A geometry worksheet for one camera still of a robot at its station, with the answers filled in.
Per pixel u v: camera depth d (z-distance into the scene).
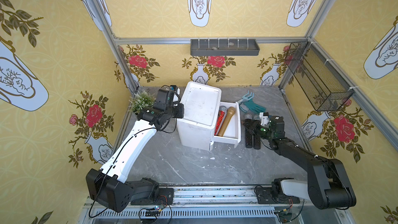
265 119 0.82
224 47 0.92
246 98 1.14
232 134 0.86
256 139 0.93
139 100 0.87
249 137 0.90
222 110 0.92
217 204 0.73
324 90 0.65
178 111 0.68
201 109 0.79
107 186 0.38
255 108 1.07
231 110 0.92
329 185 0.42
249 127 0.83
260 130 0.77
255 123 0.78
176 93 0.60
